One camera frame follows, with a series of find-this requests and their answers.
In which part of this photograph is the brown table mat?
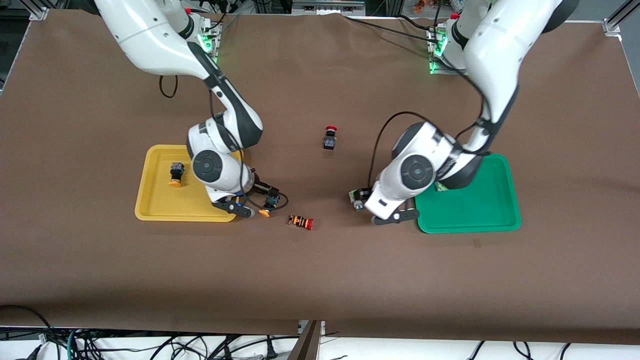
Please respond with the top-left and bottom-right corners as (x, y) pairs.
(0, 9), (640, 346)

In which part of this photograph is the yellow plastic tray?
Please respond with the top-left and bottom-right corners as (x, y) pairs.
(134, 144), (245, 223)

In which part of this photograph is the green plastic tray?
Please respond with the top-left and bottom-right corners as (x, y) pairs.
(413, 153), (522, 234)

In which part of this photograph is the grey background device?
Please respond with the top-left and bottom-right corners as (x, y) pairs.
(291, 0), (366, 14)

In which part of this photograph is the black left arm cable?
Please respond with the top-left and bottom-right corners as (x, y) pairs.
(367, 110), (497, 190)

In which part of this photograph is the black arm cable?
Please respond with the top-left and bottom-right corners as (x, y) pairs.
(158, 74), (290, 211)
(367, 110), (497, 190)

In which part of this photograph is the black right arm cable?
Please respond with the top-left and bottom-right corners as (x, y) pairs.
(158, 74), (290, 211)

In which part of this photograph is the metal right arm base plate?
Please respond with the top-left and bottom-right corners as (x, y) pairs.
(199, 19), (222, 65)

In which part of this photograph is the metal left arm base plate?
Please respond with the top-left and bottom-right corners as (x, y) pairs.
(428, 26), (468, 76)

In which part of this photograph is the black cable on mat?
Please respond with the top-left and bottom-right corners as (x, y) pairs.
(343, 14), (442, 40)

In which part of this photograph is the black floor cable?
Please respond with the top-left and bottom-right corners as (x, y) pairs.
(0, 304), (53, 351)

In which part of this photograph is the aluminium frame corner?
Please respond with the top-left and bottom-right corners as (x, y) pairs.
(601, 0), (640, 37)

